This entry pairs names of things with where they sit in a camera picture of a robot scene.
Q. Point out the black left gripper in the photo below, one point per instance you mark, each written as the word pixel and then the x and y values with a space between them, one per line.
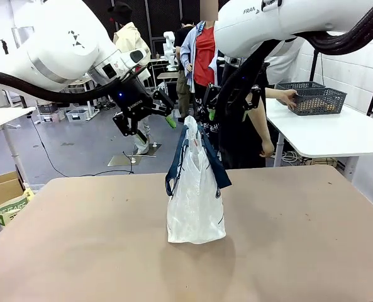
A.
pixel 132 100

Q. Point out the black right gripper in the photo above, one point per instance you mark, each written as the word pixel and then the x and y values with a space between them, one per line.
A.
pixel 246 83

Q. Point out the collaborator left forearm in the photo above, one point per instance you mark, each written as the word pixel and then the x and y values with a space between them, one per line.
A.
pixel 274 93

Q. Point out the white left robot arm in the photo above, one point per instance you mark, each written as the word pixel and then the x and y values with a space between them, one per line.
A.
pixel 63 41

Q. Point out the collaborator right forearm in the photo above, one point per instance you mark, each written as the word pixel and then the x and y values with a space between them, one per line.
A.
pixel 261 126

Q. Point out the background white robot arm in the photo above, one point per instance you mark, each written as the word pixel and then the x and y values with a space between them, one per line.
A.
pixel 169 47

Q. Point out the collaborator left hand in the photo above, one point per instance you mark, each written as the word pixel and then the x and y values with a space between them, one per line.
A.
pixel 287 98

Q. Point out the collaborator right hand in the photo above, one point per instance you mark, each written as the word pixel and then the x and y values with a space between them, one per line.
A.
pixel 267 150

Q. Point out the collaborator body in black clothes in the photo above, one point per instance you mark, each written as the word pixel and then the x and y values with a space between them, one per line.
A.
pixel 236 141

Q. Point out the metal floor plate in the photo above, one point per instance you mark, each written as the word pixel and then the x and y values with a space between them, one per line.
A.
pixel 120 159

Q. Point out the person in red shirt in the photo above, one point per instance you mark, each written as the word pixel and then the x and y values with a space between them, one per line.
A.
pixel 205 56

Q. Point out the person in black shirt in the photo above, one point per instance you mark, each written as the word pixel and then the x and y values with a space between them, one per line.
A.
pixel 183 85

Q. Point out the small background table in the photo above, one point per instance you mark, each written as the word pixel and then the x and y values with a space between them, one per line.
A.
pixel 167 75

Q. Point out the person in white shirt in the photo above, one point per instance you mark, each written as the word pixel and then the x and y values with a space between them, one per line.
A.
pixel 283 63

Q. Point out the white plastic floor crate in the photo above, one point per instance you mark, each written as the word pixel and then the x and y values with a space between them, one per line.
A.
pixel 79 114

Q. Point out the black upright stand pole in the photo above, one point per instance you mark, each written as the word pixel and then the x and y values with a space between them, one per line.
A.
pixel 314 67

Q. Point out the person in beige jacket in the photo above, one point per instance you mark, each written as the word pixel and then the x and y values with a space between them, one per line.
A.
pixel 128 37

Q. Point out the clear plastic floor crate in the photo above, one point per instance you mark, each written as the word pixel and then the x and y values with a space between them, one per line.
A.
pixel 51 116

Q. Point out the white side table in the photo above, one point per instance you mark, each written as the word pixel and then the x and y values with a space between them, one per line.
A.
pixel 337 135

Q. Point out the white height-adjustable table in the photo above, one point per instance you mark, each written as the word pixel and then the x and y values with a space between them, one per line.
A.
pixel 0 118

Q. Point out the green printed cardboard box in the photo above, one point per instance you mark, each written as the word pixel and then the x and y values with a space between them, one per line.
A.
pixel 13 207

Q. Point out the brown cardboard box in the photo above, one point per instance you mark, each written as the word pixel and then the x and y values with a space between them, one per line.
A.
pixel 2 188

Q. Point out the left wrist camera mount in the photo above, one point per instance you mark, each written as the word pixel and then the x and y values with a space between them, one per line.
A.
pixel 110 71

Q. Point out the grey wall panel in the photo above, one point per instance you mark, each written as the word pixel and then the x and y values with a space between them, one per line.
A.
pixel 21 34

